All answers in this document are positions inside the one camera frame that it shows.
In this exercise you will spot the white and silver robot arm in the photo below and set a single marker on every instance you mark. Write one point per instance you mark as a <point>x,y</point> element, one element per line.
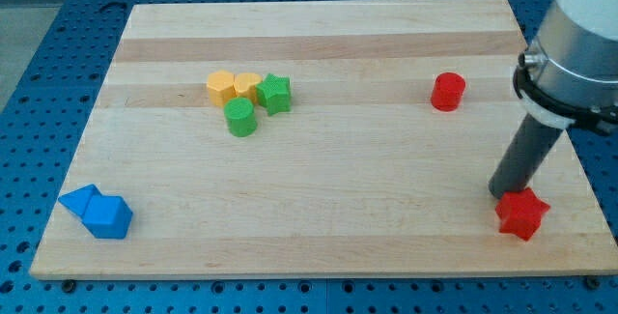
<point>567,76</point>

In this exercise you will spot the wooden board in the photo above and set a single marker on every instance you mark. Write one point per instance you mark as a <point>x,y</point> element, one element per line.
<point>363,177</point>

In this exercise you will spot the green star block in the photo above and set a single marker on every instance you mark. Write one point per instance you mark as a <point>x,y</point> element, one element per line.
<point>274,94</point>

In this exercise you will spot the green cylinder block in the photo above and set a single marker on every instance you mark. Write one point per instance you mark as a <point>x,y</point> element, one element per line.
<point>240,116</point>

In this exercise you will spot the yellow heart block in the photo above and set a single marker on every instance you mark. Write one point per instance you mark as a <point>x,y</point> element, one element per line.
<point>245,85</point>

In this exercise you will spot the yellow hexagon block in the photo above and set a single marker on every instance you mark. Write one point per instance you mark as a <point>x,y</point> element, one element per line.
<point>220,87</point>

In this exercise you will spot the red cylinder block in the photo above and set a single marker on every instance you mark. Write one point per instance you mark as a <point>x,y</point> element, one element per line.
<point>448,91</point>

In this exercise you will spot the blue cube block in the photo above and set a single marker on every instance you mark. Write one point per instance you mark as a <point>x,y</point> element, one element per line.
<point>107,217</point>

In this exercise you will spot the red star block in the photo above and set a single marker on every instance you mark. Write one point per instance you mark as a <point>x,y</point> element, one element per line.
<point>521,213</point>

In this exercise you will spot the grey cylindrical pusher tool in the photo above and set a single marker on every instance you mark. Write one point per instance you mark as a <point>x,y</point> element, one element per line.
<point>526,152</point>

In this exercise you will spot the blue triangle block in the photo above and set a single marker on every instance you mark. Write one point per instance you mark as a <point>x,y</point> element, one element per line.
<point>77,201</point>

